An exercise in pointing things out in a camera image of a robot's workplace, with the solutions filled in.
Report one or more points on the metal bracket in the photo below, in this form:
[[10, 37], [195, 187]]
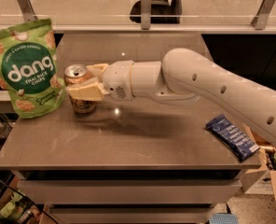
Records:
[[27, 10], [145, 14], [260, 20]]

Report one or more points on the grey drawer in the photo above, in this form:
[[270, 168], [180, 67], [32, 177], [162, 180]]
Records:
[[130, 191], [131, 215]]

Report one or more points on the right metal bracket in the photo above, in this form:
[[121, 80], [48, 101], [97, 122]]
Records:
[[260, 20]]

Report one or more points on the cardboard box with items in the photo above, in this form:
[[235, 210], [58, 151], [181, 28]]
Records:
[[261, 180]]

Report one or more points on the upper grey drawer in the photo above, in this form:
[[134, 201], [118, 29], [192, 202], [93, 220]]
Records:
[[130, 191]]

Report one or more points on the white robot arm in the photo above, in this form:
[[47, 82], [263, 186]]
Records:
[[184, 76]]

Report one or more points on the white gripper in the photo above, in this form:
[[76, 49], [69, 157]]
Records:
[[117, 77]]

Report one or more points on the green rice chip bag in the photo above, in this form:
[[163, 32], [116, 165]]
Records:
[[28, 68]]

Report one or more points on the middle metal bracket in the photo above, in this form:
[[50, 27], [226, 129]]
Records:
[[145, 14]]

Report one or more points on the black office chair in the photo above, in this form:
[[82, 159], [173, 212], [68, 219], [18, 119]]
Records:
[[166, 11]]

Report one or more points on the orange soda can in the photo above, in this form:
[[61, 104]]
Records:
[[76, 74]]

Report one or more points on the blue snack bar wrapper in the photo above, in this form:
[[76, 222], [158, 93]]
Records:
[[234, 138]]

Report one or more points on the blue plastic basket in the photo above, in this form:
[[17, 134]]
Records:
[[223, 219]]

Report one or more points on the black wire basket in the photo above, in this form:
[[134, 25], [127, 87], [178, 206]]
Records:
[[16, 207]]

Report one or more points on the lower grey drawer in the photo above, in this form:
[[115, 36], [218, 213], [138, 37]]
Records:
[[131, 215]]

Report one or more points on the left metal bracket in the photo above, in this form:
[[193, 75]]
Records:
[[27, 10]]

